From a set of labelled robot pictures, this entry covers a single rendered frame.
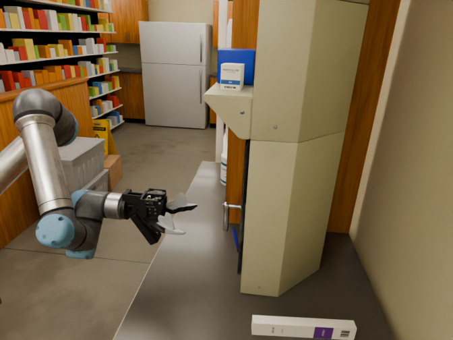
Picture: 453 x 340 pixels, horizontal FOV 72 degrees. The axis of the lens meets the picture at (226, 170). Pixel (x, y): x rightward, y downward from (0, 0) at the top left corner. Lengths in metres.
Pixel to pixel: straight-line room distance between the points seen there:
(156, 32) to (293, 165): 5.24
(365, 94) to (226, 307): 0.79
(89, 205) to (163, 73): 5.03
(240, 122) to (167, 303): 0.54
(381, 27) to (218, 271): 0.90
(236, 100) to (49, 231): 0.52
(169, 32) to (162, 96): 1.09
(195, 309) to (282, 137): 0.52
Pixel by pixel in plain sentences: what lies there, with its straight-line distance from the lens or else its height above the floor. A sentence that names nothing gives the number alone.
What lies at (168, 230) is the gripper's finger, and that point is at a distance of 0.86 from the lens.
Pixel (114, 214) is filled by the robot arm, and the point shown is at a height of 1.17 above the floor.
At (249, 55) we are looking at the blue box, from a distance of 0.89.
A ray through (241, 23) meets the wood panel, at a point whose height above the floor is 1.67.
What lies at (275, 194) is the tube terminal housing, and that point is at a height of 1.27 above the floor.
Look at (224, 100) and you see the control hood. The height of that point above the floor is 1.50.
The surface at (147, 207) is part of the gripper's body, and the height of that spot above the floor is 1.19.
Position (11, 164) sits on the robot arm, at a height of 1.26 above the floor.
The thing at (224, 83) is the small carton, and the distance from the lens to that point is 0.80.
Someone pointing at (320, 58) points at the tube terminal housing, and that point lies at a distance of 0.75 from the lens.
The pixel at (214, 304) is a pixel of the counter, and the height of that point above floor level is 0.94.
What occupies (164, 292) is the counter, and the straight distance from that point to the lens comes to 1.00.
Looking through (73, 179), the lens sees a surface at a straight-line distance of 2.96.
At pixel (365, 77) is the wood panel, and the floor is 1.53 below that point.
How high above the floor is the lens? 1.63
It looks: 23 degrees down
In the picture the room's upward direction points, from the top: 2 degrees clockwise
